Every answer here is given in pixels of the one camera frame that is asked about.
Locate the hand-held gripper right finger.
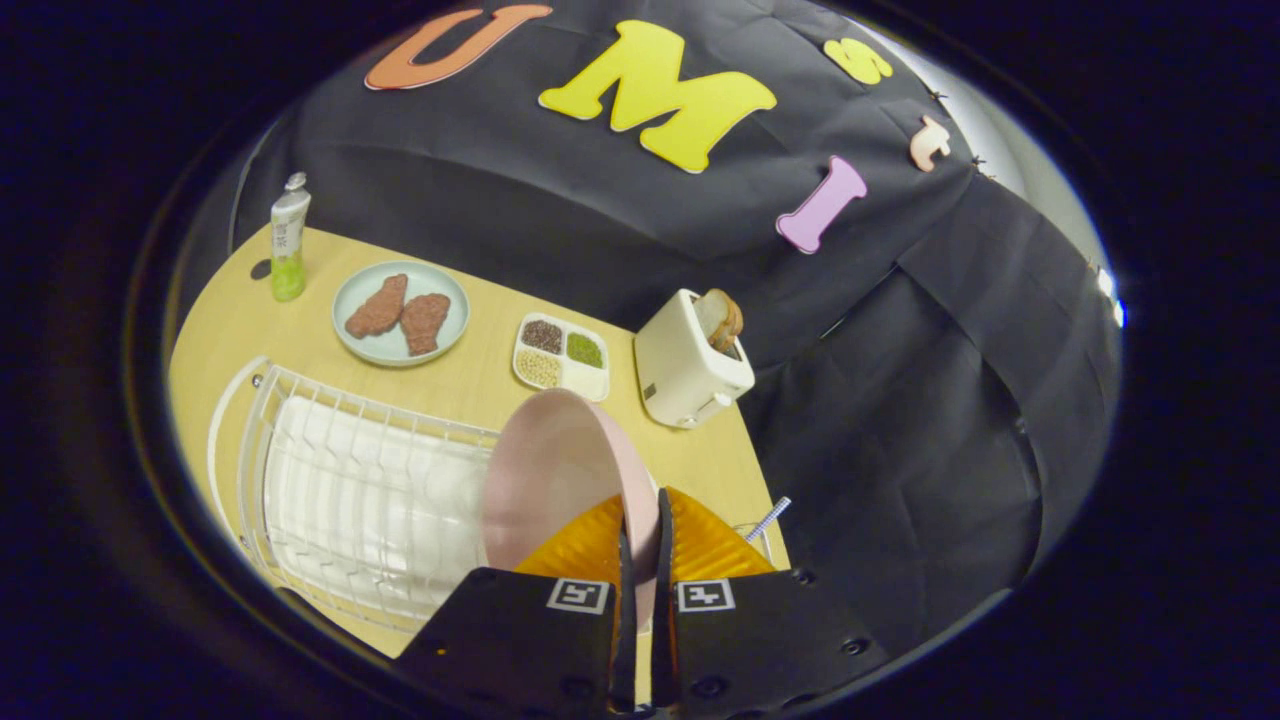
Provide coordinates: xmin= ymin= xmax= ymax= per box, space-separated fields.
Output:
xmin=652 ymin=487 xmax=891 ymax=716

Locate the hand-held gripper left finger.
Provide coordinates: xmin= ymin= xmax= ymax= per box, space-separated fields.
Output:
xmin=395 ymin=488 xmax=638 ymax=716

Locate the blue checkered handle spoon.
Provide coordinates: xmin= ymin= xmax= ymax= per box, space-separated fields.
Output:
xmin=743 ymin=496 xmax=792 ymax=544

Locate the pink plate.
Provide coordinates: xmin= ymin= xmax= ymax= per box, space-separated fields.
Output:
xmin=482 ymin=388 xmax=661 ymax=631

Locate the white wire dish rack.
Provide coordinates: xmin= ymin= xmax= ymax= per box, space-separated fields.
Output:
xmin=237 ymin=365 xmax=501 ymax=633

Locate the light green round dish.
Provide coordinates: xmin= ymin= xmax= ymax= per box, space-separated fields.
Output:
xmin=331 ymin=261 xmax=471 ymax=368

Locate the cream white toaster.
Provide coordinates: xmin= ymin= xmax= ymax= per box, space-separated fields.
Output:
xmin=633 ymin=289 xmax=756 ymax=430

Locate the white divided bean tray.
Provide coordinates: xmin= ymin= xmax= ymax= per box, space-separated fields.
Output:
xmin=512 ymin=312 xmax=611 ymax=403

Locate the brown bread slice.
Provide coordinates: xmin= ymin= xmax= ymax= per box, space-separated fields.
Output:
xmin=695 ymin=288 xmax=744 ymax=353

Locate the brown meat piece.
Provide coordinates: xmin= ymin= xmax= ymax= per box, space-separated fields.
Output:
xmin=401 ymin=293 xmax=452 ymax=357
xmin=344 ymin=273 xmax=409 ymax=340

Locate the green liquid plastic bottle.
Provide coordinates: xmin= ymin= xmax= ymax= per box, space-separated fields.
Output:
xmin=270 ymin=172 xmax=312 ymax=303

